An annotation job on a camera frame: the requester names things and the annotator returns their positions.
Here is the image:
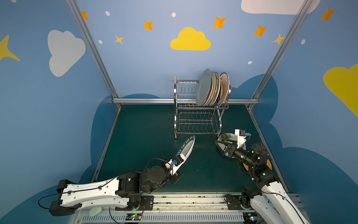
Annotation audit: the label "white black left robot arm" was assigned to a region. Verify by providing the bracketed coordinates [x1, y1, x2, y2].
[49, 166, 181, 217]

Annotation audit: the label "right green circuit board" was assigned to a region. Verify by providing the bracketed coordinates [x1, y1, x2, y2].
[243, 213, 258, 224]

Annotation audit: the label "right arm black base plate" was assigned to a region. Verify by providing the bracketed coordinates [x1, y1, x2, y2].
[224, 194, 251, 210]

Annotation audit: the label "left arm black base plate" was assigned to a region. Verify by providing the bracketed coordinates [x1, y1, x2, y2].
[115, 196, 154, 211]

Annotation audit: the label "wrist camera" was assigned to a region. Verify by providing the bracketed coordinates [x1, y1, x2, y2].
[165, 154, 186, 176]
[235, 129, 251, 150]

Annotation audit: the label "orange woven round plate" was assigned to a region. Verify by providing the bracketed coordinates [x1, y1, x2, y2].
[243, 160, 272, 171]

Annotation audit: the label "aluminium frame right post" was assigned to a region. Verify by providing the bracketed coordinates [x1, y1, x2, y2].
[252, 0, 313, 100]

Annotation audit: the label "plain grey-green plate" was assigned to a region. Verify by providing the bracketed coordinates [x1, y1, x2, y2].
[196, 69, 212, 106]

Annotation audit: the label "aluminium frame post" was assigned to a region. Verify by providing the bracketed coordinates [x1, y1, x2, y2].
[66, 0, 118, 98]
[252, 0, 313, 100]

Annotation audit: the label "green circuit board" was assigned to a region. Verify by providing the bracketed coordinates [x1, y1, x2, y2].
[243, 213, 258, 224]
[125, 213, 142, 221]

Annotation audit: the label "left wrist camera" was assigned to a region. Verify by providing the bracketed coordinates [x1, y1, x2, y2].
[165, 154, 186, 176]

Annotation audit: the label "left green circuit board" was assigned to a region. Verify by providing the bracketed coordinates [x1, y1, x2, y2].
[125, 213, 142, 221]

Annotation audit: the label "white plate floral sprigs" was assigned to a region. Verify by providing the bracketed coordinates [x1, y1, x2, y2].
[209, 72, 219, 106]

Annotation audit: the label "white plate orange sunburst edge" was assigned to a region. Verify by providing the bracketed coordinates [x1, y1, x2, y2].
[204, 76, 214, 106]

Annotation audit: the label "pale green round disc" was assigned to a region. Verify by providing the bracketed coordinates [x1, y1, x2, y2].
[89, 207, 103, 217]

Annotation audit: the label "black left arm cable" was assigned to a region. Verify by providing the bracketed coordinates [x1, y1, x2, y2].
[37, 194, 59, 210]

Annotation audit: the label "aluminium frame left post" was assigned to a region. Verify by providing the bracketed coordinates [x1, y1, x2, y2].
[66, 0, 118, 98]

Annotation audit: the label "aluminium frame back rail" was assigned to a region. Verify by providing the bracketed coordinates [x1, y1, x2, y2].
[112, 98, 259, 105]

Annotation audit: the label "white plate gold ring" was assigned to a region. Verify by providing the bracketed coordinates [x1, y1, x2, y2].
[213, 72, 222, 107]

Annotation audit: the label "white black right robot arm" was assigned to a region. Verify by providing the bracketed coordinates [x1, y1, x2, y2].
[215, 139, 309, 224]

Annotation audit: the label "pale green sunflower plate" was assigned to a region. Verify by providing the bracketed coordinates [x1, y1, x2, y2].
[217, 133, 237, 147]

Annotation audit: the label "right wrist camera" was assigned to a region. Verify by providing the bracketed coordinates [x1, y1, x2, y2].
[235, 129, 251, 150]

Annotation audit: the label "white plate green lettered rim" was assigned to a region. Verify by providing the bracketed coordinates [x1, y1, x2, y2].
[174, 135, 195, 167]

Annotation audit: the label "stainless steel dish rack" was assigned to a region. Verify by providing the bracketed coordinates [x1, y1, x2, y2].
[174, 77, 228, 139]

